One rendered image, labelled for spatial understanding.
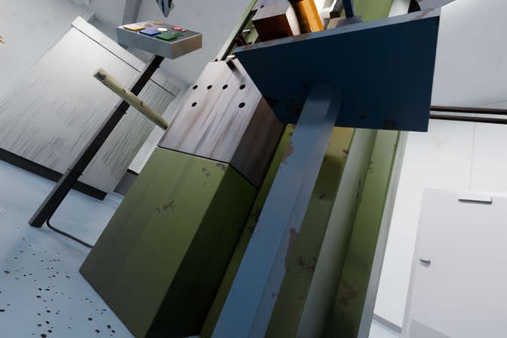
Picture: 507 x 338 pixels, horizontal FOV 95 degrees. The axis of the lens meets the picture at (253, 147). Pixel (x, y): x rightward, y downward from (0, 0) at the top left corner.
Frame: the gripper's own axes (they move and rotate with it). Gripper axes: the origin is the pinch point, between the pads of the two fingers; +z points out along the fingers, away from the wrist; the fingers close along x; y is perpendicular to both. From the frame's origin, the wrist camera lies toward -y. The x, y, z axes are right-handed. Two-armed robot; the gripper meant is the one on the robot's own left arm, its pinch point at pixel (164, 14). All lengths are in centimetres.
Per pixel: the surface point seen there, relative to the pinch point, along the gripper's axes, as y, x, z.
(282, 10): 22, -51, -10
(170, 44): -5.4, -6.7, 10.8
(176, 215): -71, -56, 34
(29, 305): -101, -41, 36
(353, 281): -46, -120, 67
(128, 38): -5.5, 19.2, 14.5
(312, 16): -22, -72, -16
